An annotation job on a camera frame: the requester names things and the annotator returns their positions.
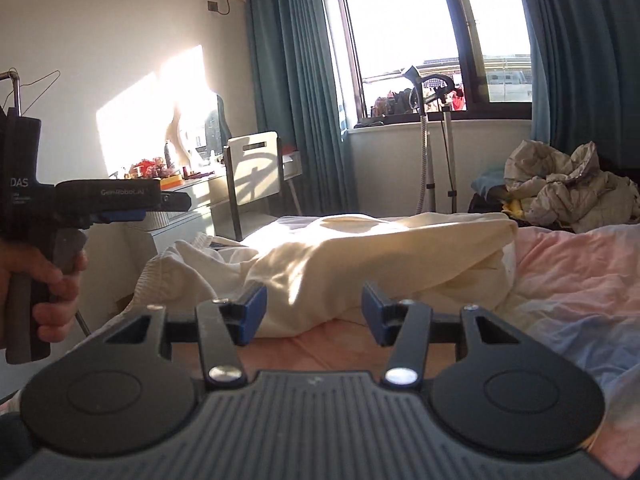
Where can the person's left hand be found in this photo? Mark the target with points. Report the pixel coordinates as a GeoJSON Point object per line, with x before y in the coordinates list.
{"type": "Point", "coordinates": [52, 305]}

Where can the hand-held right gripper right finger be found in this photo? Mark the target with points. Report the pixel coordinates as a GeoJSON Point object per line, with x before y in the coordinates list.
{"type": "Point", "coordinates": [374, 312]}

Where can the white textured cloth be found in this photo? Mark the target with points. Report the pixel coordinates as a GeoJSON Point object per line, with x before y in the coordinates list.
{"type": "Point", "coordinates": [195, 272]}

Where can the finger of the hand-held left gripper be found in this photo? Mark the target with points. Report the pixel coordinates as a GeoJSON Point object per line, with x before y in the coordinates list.
{"type": "Point", "coordinates": [120, 216]}
{"type": "Point", "coordinates": [175, 201]}

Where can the cream white pillowcase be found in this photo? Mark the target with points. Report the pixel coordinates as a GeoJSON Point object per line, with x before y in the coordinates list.
{"type": "Point", "coordinates": [380, 255]}

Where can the vanity mirror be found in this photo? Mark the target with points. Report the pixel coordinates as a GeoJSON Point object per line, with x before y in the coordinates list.
{"type": "Point", "coordinates": [182, 132]}

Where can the blue cloth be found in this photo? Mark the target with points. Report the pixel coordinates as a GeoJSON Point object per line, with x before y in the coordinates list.
{"type": "Point", "coordinates": [487, 182]}

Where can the dark framed window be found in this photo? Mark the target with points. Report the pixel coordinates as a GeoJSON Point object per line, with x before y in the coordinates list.
{"type": "Point", "coordinates": [415, 25]}

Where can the white dressing desk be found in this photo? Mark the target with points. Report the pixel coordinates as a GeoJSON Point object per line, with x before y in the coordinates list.
{"type": "Point", "coordinates": [185, 210]}

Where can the white backed chair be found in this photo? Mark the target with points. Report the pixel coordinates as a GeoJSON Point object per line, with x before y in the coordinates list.
{"type": "Point", "coordinates": [252, 160]}

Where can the crumpled beige quilt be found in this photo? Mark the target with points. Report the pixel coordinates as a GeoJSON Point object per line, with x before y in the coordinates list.
{"type": "Point", "coordinates": [565, 187]}

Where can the wall socket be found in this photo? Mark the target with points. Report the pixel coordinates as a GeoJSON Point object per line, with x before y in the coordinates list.
{"type": "Point", "coordinates": [213, 6]}

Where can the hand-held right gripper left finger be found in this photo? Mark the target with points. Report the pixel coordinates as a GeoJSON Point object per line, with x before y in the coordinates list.
{"type": "Point", "coordinates": [252, 312]}

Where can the standing garment steamer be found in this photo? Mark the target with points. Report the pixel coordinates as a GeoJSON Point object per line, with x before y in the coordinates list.
{"type": "Point", "coordinates": [432, 125]}

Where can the pile of desk toiletries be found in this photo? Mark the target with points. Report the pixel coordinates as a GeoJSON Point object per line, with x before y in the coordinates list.
{"type": "Point", "coordinates": [150, 167]}

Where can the metal clothes rack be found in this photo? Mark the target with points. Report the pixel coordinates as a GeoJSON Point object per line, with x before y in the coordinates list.
{"type": "Point", "coordinates": [16, 92]}

